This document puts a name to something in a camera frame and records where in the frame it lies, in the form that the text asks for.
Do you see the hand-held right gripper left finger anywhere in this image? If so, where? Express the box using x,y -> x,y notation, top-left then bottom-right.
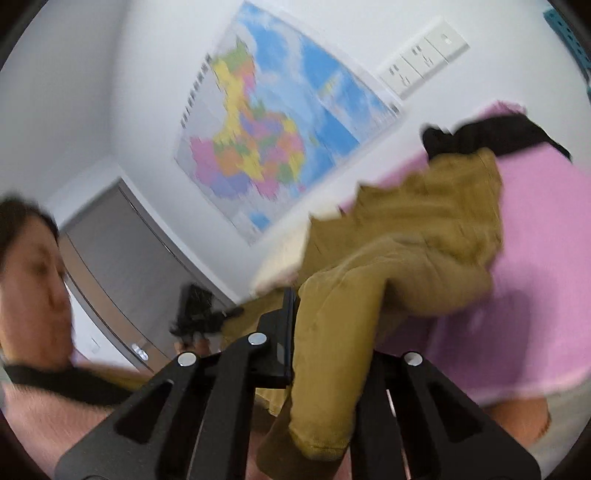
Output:
54,287 -> 296,480

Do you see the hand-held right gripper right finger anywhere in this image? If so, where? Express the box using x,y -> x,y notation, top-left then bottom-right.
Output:
351,351 -> 541,480

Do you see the olive green jacket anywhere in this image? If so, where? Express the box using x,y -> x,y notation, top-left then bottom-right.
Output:
222,148 -> 504,480

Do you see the person's left hand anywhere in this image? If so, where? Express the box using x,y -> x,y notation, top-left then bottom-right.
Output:
174,335 -> 214,355

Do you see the cream folded garment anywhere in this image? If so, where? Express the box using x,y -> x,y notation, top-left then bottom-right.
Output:
252,217 -> 319,296

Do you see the grey wooden door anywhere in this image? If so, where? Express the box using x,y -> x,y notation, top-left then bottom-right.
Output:
60,178 -> 236,374

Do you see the person's head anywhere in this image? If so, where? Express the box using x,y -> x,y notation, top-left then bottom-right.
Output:
0,196 -> 77,370

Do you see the pink flower print bed sheet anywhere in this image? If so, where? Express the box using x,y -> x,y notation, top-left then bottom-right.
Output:
339,100 -> 591,407

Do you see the black garment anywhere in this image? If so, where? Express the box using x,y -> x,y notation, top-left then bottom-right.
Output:
420,113 -> 573,162

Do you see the blue plastic storage rack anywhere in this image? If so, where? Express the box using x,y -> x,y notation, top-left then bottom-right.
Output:
542,9 -> 591,93

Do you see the black shoulder strap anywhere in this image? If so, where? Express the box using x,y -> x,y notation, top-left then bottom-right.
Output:
0,362 -> 134,407

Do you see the colourful wall map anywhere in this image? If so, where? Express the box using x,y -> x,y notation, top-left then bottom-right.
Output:
173,0 -> 402,247

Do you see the white wall socket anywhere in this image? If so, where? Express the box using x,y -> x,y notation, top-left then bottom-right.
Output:
379,62 -> 416,100
402,41 -> 446,79

